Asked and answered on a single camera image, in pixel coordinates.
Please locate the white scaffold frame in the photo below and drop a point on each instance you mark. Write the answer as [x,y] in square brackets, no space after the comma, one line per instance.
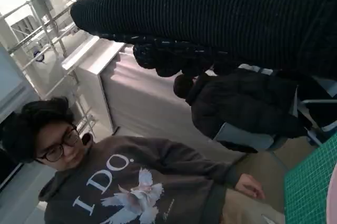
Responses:
[29,4]

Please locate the pink bowl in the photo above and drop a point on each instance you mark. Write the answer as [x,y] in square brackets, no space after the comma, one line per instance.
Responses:
[333,203]

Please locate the grey desk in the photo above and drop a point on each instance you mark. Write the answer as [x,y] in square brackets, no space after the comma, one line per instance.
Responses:
[323,85]

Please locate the grey chair with metal legs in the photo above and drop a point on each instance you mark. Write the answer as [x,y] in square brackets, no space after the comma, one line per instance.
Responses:
[245,137]

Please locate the white cabinet with cloth front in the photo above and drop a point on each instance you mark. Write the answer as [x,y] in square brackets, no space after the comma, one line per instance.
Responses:
[147,102]

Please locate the person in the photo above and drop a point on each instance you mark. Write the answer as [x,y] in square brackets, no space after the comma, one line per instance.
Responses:
[131,181]
[237,102]

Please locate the green cutting mat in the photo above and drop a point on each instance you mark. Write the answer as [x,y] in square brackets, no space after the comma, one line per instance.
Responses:
[310,171]

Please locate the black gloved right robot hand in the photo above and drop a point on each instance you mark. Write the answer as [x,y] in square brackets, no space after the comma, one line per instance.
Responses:
[210,10]

